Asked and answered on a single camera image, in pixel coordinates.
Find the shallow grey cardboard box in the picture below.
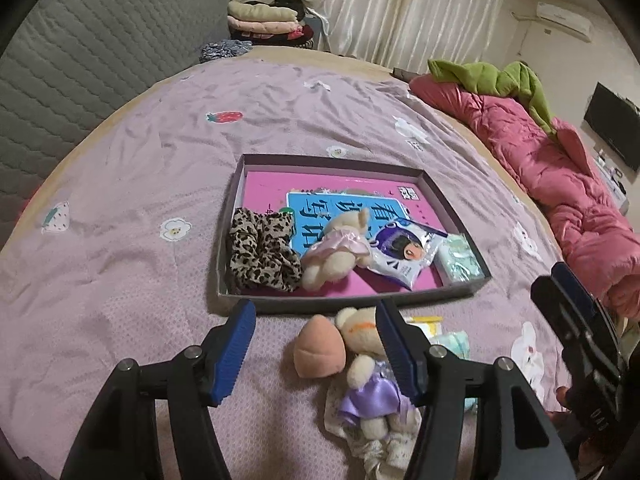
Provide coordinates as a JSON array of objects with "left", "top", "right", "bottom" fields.
[{"left": 216, "top": 154, "right": 492, "bottom": 316}]

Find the pink quilt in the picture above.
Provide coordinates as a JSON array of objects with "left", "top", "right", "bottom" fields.
[{"left": 410, "top": 77, "right": 640, "bottom": 318}]

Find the white floral scrunchie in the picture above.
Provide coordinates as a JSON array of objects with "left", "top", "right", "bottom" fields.
[{"left": 325, "top": 385, "right": 426, "bottom": 476}]

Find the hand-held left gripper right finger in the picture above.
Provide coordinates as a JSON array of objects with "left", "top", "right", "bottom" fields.
[{"left": 375, "top": 299, "right": 568, "bottom": 480}]

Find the purple white wipes packet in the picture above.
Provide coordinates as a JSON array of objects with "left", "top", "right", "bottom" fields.
[{"left": 360, "top": 220, "right": 448, "bottom": 291}]

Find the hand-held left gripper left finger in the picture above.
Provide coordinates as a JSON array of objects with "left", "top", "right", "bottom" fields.
[{"left": 60, "top": 299, "right": 257, "bottom": 480}]

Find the white curtain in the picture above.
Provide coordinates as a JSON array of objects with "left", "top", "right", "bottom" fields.
[{"left": 305, "top": 0, "right": 511, "bottom": 73}]

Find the blue patterned cloth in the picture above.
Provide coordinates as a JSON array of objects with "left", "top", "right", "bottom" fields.
[{"left": 199, "top": 39, "right": 253, "bottom": 64}]

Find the green sponge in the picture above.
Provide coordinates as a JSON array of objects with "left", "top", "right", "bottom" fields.
[{"left": 430, "top": 330, "right": 476, "bottom": 411}]

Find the cluttered television shelf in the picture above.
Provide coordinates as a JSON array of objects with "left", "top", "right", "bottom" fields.
[{"left": 594, "top": 152, "right": 632, "bottom": 212}]

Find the yellow cartoon packet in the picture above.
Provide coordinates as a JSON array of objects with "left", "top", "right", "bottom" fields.
[{"left": 405, "top": 315, "right": 444, "bottom": 341}]

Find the green tissue pack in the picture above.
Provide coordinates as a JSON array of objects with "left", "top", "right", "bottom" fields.
[{"left": 435, "top": 234, "right": 485, "bottom": 283}]

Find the blue grey cabinet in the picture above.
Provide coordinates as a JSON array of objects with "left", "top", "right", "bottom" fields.
[{"left": 300, "top": 10, "right": 332, "bottom": 52}]

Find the leopard print scrunchie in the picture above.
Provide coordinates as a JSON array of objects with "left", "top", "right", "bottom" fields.
[{"left": 229, "top": 207, "right": 303, "bottom": 292}]

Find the stack of folded clothes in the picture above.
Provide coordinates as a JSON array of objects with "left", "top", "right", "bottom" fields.
[{"left": 227, "top": 0, "right": 316, "bottom": 48}]

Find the green blanket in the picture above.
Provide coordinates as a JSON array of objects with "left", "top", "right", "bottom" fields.
[{"left": 427, "top": 59, "right": 558, "bottom": 136}]

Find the grey quilted cover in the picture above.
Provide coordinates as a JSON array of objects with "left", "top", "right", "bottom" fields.
[{"left": 0, "top": 0, "right": 233, "bottom": 231}]

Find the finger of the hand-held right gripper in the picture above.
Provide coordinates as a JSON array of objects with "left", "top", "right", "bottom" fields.
[
  {"left": 531, "top": 277, "right": 608, "bottom": 376},
  {"left": 551, "top": 262, "right": 608, "bottom": 331}
]

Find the peach plush toy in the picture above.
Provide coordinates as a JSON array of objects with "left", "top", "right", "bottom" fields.
[{"left": 292, "top": 314, "right": 346, "bottom": 378}]

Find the pink and blue book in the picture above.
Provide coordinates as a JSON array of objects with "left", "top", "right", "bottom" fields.
[{"left": 242, "top": 170, "right": 451, "bottom": 293}]

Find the purple printed bedsheet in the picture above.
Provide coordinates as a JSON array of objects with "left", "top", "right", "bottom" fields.
[{"left": 0, "top": 52, "right": 576, "bottom": 480}]

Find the black television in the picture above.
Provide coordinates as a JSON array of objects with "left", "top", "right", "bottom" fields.
[{"left": 583, "top": 81, "right": 640, "bottom": 171}]

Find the white air conditioner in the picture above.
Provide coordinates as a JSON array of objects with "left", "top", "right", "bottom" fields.
[{"left": 536, "top": 2, "right": 593, "bottom": 41}]

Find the teddy bear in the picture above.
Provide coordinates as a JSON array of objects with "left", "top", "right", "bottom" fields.
[
  {"left": 301, "top": 207, "right": 373, "bottom": 291},
  {"left": 335, "top": 306, "right": 408, "bottom": 441}
]

